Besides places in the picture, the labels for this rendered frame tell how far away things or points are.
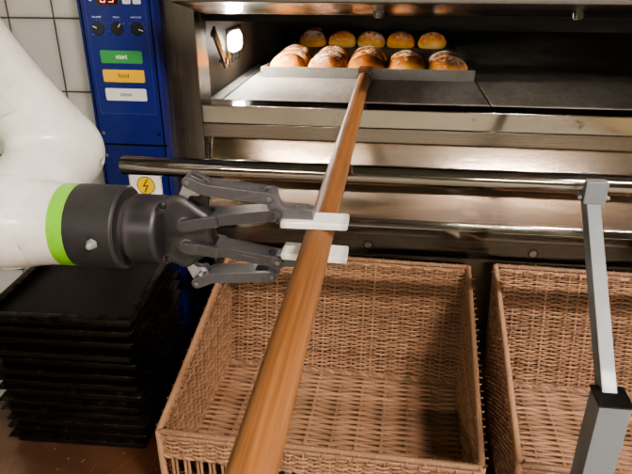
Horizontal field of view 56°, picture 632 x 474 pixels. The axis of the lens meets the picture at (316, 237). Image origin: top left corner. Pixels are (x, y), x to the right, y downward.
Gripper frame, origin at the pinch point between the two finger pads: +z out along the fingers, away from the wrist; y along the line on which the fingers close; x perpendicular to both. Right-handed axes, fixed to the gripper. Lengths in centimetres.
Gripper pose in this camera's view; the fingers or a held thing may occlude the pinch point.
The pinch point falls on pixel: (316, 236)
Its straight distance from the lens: 63.3
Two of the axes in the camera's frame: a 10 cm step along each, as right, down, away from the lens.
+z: 9.9, 0.5, -1.1
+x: -1.3, 4.2, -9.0
